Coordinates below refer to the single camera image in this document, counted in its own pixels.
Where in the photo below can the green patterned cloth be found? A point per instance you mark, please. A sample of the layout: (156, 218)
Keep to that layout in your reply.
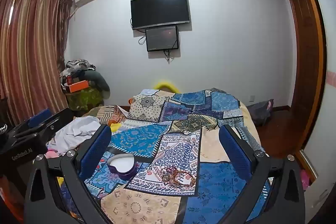
(84, 99)

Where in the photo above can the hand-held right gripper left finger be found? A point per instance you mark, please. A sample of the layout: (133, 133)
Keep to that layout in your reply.
(95, 150)

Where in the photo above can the purple heart-shaped box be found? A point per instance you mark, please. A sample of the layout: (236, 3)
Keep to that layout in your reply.
(122, 162)

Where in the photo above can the blue patchwork blanket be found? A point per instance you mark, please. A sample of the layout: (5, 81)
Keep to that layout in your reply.
(183, 150)

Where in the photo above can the wooden door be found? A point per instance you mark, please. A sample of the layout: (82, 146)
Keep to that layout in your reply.
(304, 56)

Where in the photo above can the yellow round item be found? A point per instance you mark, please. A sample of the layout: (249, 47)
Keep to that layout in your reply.
(165, 83)

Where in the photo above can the orange box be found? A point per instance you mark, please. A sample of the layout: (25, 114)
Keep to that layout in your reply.
(78, 85)

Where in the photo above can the striped brown curtain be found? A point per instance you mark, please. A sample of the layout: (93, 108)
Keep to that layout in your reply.
(26, 43)

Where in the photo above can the pink plastic bag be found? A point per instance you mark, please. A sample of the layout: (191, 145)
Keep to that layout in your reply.
(305, 179)

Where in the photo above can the dark bag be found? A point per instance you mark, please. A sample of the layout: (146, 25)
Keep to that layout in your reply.
(260, 111)

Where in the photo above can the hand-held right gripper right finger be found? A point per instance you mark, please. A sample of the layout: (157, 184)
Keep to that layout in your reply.
(235, 153)

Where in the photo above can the white wall socket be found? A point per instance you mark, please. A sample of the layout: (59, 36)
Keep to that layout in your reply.
(252, 98)

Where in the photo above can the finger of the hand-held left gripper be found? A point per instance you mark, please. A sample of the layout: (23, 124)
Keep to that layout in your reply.
(59, 121)
(39, 116)

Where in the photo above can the pile of clothes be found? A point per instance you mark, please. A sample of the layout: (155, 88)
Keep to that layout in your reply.
(78, 65)

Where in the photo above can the yellow cloth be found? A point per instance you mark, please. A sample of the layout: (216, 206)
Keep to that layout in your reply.
(115, 127)

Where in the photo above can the white cloth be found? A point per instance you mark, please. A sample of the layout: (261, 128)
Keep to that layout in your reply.
(76, 132)

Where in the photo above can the pink sticker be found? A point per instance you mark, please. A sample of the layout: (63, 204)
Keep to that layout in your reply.
(331, 79)

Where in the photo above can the dark grey garment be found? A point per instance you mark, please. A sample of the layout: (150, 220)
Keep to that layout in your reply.
(101, 82)

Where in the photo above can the small black wall monitor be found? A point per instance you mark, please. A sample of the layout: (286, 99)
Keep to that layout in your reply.
(162, 38)

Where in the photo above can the black wall television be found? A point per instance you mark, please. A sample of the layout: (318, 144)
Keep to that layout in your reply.
(160, 10)

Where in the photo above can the striped beige cloth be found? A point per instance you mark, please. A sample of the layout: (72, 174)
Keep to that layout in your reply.
(110, 113)

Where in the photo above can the pink cloth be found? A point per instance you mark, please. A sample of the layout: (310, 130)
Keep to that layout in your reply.
(52, 153)

